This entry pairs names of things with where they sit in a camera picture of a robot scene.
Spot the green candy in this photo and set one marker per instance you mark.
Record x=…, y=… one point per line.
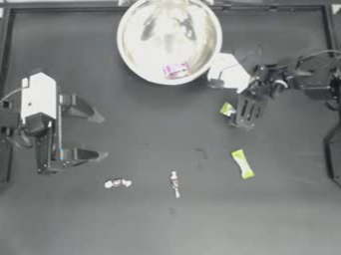
x=242, y=162
x=228, y=109

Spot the white red twisted candy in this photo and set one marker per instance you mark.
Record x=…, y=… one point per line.
x=174, y=182
x=117, y=183

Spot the pink candy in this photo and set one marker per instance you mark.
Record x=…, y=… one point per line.
x=177, y=70

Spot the steel bowl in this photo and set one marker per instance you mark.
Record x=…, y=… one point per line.
x=169, y=33

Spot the gripper white camera mount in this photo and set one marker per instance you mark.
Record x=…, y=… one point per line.
x=40, y=96
x=230, y=71

